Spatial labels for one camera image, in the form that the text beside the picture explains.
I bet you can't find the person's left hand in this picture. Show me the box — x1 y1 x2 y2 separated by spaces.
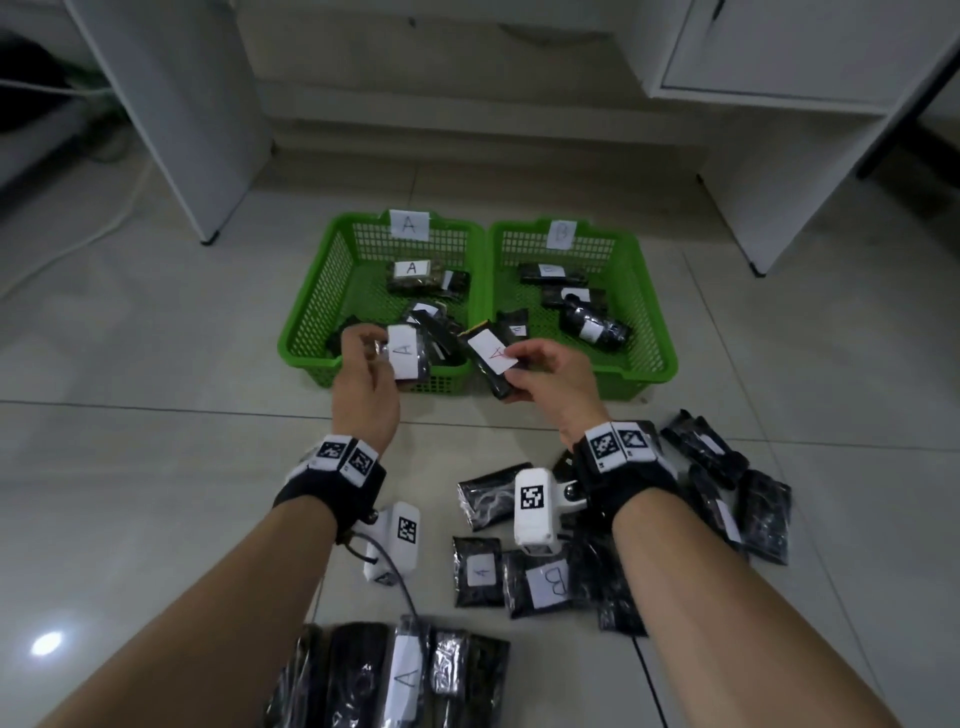
329 322 403 459

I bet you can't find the person's right hand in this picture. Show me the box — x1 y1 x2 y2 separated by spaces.
498 338 613 451

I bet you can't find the green plastic basket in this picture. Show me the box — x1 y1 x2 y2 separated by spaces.
485 217 680 403
276 211 493 397

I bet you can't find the person's right forearm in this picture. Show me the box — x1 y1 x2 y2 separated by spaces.
611 483 901 728

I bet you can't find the person's left forearm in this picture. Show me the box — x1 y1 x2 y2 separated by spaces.
37 494 339 728

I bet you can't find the white desk cabinet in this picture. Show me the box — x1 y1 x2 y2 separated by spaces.
650 0 960 277

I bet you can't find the white desk side panel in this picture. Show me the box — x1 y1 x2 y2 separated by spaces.
63 0 273 247

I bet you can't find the grey low platform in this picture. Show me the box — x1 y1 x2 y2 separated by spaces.
0 95 88 189

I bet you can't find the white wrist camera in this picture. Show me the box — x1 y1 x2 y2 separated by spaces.
513 467 590 560
362 500 423 588

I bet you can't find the black camera cable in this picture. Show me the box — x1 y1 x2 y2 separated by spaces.
344 527 429 639
632 637 670 728

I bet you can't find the white floor cable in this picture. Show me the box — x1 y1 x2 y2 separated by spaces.
0 77 114 97
0 153 155 298

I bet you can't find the black furniture frame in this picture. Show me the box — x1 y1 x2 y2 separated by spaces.
854 41 960 226

